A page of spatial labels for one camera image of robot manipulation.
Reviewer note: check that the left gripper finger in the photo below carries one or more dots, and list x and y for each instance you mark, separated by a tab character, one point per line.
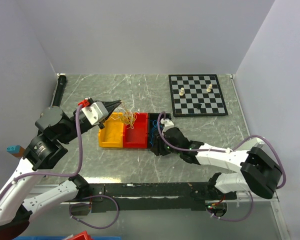
105	103
111	108

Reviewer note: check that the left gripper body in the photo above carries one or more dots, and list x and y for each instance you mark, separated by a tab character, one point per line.
83	126

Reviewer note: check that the white chess piece right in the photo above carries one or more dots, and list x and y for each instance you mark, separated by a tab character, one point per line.
210	87

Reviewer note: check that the yellow plastic bin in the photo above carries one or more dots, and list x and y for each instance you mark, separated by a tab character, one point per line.
111	136

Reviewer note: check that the black marker orange cap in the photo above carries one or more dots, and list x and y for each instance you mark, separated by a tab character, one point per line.
59	90

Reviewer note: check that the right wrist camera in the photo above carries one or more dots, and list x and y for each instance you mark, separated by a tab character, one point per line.
167	124

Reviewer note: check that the black plastic bin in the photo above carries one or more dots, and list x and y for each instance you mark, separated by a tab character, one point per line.
152	129

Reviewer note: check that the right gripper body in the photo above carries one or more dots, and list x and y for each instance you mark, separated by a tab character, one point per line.
163	148

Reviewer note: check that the chessboard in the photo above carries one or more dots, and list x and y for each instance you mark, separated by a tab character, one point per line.
195	92

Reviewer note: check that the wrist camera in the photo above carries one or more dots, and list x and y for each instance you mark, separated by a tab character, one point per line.
95	111
167	124

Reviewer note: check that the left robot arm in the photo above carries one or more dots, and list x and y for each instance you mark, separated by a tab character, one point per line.
45	150

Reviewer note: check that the grey white stand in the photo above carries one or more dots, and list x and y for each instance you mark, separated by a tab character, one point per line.
257	142

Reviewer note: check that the aluminium rail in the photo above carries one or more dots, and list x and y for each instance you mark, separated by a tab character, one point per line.
245	196

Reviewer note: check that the red plastic bin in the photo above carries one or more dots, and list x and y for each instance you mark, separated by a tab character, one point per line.
137	137

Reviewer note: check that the white chess piece left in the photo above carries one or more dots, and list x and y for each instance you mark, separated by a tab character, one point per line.
182	92

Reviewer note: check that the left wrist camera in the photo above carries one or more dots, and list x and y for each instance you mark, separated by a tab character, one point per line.
95	111

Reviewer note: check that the white chess piece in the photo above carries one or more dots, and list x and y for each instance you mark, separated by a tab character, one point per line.
210	87
182	92

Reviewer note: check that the blue brown toy block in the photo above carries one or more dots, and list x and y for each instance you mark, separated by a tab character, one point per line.
16	150

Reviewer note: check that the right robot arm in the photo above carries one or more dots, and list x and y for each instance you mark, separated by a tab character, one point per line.
249	169

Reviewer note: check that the red bin at bottom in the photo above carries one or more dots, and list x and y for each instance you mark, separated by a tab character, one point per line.
80	236

